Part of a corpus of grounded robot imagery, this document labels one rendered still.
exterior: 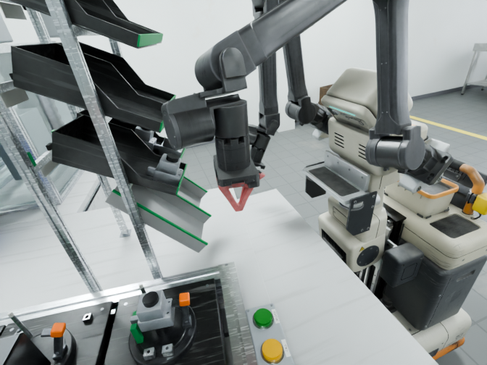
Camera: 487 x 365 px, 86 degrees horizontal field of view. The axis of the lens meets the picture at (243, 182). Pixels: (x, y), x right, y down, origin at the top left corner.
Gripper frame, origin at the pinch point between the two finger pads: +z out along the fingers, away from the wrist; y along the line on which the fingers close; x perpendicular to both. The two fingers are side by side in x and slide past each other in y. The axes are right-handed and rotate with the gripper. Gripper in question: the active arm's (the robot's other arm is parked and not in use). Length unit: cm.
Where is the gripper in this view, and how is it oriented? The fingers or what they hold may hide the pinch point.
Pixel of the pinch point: (238, 206)
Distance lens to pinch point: 49.9
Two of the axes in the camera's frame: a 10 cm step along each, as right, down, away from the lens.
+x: 9.8, -1.5, 1.3
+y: 1.9, 4.7, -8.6
